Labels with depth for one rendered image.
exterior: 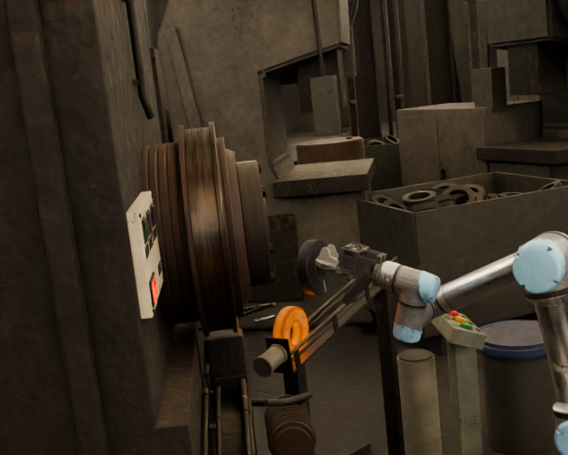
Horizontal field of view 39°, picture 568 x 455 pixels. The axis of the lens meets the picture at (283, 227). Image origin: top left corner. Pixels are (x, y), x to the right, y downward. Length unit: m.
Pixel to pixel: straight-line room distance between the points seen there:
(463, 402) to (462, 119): 3.33
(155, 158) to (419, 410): 1.32
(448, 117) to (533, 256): 4.02
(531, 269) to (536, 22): 3.38
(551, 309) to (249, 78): 2.82
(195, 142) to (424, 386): 1.26
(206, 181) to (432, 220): 2.42
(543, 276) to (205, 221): 0.80
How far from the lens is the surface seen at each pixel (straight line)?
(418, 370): 2.57
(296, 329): 2.35
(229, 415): 1.94
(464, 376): 2.67
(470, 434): 2.75
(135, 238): 1.32
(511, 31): 5.34
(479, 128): 5.61
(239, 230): 1.61
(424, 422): 2.64
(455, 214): 3.95
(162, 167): 1.65
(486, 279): 2.13
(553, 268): 1.90
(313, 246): 2.18
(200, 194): 1.57
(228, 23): 4.46
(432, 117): 6.04
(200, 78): 4.50
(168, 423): 1.41
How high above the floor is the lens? 1.42
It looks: 10 degrees down
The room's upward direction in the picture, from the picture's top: 6 degrees counter-clockwise
